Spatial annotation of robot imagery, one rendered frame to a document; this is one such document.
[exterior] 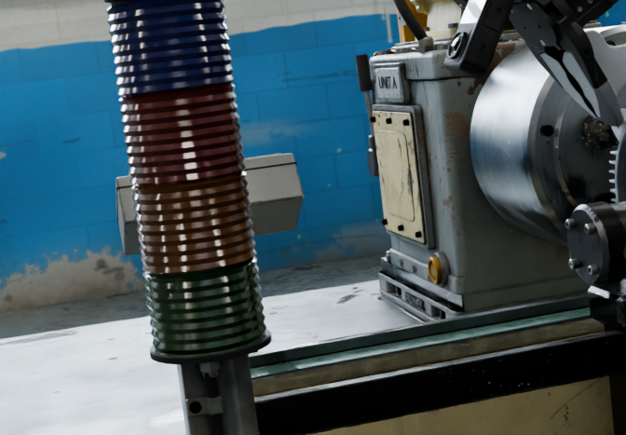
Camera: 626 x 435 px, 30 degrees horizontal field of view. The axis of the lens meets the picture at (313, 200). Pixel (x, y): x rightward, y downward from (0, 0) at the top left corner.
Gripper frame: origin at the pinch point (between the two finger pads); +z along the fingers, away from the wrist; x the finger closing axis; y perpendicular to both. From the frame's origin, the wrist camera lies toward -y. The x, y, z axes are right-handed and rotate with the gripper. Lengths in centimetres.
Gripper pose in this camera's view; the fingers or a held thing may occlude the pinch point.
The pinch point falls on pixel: (604, 118)
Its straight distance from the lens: 108.3
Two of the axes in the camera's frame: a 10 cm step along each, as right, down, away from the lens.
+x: -2.4, -0.9, 9.7
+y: 7.8, -6.2, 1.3
